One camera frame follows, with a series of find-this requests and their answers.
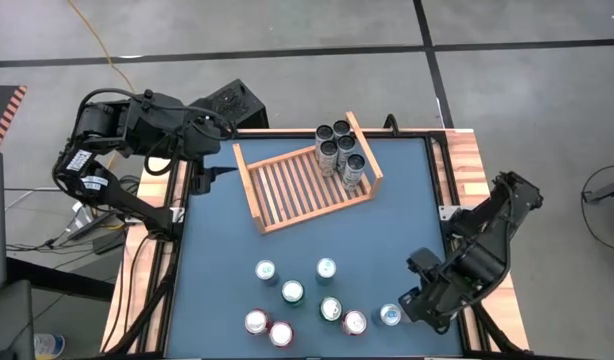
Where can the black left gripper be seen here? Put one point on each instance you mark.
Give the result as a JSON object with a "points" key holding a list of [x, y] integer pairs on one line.
{"points": [[203, 176]]}

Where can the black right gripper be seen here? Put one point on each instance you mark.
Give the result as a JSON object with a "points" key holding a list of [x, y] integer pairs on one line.
{"points": [[422, 307]]}

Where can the blue silver Red Bull can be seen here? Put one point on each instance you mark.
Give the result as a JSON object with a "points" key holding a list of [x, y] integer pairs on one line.
{"points": [[265, 270], [390, 314], [326, 268]]}

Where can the green Sprite can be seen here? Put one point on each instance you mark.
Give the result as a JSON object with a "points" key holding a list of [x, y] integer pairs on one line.
{"points": [[331, 308], [292, 291]]}

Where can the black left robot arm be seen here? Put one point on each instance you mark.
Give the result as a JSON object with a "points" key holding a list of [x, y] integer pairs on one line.
{"points": [[137, 125]]}

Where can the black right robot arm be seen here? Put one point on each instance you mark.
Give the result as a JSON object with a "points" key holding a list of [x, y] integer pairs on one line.
{"points": [[487, 240]]}

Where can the wooden slatted shelf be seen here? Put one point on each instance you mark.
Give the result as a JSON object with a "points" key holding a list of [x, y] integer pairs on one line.
{"points": [[314, 212]]}

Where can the red Coca-Cola can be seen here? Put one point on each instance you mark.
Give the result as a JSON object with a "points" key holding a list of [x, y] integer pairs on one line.
{"points": [[355, 322], [256, 321], [281, 334]]}

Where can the black perforated computer case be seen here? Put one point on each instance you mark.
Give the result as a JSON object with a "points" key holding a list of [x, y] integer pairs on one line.
{"points": [[232, 102]]}

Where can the black power adapter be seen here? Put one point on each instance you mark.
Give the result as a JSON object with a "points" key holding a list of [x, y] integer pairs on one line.
{"points": [[109, 242]]}

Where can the black power strip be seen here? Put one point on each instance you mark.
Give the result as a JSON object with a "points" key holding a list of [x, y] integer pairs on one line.
{"points": [[89, 227]]}

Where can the black floor bar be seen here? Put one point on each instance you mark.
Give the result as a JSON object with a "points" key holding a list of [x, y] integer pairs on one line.
{"points": [[62, 282]]}

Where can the grey stand foot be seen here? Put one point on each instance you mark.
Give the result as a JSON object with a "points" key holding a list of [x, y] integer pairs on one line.
{"points": [[609, 192]]}

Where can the white blue container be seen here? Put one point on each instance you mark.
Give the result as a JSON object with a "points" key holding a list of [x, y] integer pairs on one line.
{"points": [[49, 346]]}

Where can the black aluminium table frame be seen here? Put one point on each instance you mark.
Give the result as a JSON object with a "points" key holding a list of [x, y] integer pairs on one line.
{"points": [[412, 135]]}

